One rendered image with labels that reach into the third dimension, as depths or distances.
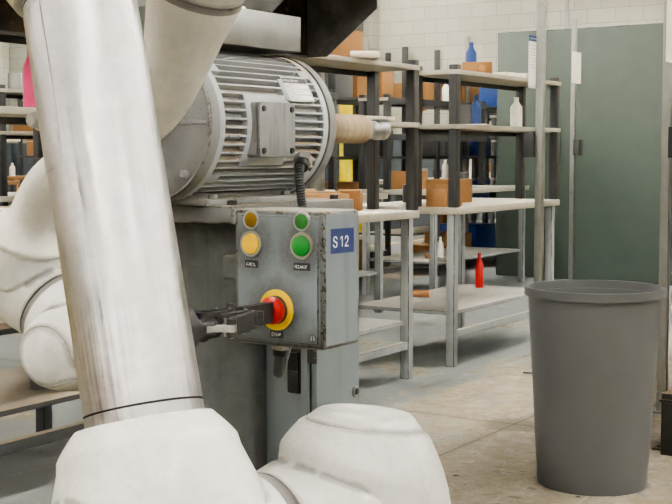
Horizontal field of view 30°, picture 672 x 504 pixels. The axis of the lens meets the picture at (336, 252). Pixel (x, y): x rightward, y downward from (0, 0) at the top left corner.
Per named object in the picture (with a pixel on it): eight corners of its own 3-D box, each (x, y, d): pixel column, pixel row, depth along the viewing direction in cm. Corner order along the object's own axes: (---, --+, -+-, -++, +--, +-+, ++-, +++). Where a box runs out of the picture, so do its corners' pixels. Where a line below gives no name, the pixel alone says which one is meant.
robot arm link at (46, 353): (174, 327, 152) (104, 267, 158) (83, 344, 139) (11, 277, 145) (141, 397, 156) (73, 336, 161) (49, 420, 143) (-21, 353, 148)
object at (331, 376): (314, 458, 223) (313, 150, 219) (364, 466, 218) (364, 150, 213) (264, 476, 211) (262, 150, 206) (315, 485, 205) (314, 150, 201)
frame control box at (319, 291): (297, 356, 211) (296, 202, 209) (407, 367, 199) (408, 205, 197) (205, 377, 191) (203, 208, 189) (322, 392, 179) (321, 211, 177)
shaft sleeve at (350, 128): (366, 148, 250) (344, 136, 253) (376, 121, 248) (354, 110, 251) (315, 147, 235) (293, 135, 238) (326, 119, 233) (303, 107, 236)
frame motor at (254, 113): (232, 197, 237) (231, 59, 235) (353, 200, 223) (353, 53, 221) (78, 205, 203) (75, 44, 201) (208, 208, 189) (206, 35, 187)
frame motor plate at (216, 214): (249, 211, 241) (249, 192, 240) (354, 215, 228) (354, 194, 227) (119, 220, 211) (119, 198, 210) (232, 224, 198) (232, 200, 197)
